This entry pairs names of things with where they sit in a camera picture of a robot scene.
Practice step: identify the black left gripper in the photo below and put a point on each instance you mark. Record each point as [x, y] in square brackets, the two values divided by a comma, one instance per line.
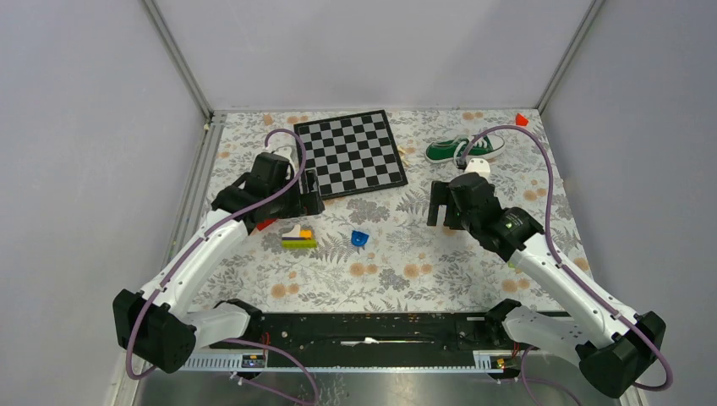
[305, 204]

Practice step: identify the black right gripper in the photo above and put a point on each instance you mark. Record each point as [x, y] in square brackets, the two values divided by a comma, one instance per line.
[440, 194]

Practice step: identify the green canvas sneaker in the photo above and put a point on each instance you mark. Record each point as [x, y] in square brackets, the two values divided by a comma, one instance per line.
[486, 148]

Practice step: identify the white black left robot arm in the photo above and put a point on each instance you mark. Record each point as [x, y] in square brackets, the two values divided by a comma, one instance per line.
[155, 323]

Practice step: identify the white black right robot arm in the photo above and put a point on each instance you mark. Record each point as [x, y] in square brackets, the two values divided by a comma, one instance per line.
[610, 343]

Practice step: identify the stacked colourful toy bricks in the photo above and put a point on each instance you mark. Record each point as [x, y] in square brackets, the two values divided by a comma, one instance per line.
[299, 238]

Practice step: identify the red toy brick window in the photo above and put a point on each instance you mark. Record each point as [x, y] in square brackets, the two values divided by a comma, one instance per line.
[265, 224]

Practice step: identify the black grey chessboard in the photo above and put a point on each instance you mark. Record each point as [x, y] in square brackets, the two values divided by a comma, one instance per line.
[352, 154]

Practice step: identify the blue plastic cap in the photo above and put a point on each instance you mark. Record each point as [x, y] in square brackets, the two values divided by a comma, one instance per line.
[359, 239]

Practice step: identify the small wooden piece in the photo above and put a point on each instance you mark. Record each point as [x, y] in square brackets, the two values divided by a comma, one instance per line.
[403, 155]

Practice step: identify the floral table mat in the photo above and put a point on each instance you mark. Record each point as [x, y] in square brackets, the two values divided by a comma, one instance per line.
[406, 265]

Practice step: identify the red wedge block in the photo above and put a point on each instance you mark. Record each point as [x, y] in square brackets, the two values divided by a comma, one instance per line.
[520, 120]

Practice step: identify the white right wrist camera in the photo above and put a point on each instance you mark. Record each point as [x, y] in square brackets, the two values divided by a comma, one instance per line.
[479, 166]

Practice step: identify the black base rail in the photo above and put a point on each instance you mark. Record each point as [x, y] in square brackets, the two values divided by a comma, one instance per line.
[379, 340]

